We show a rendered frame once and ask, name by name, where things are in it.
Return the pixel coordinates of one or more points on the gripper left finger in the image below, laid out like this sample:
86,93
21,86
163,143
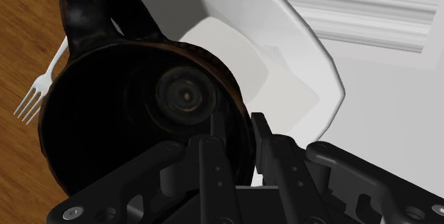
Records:
211,167

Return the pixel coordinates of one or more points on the white moulded furniture panel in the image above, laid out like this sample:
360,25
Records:
364,5

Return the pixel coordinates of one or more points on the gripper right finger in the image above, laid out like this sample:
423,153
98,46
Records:
277,161

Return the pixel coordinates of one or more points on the white fork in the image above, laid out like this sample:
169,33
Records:
37,88

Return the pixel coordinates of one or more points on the white plate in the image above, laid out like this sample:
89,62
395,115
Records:
277,43

